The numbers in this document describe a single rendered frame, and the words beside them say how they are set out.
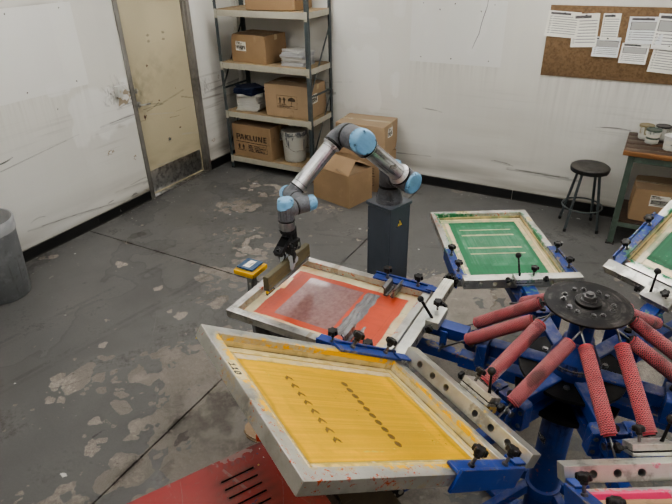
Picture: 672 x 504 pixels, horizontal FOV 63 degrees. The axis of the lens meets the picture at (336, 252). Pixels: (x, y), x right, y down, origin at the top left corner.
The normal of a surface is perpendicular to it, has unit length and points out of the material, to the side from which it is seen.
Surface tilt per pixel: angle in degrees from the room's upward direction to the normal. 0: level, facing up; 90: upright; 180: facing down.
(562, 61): 90
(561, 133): 90
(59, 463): 0
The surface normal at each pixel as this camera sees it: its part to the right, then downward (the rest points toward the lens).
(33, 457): -0.02, -0.87
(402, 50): -0.48, 0.44
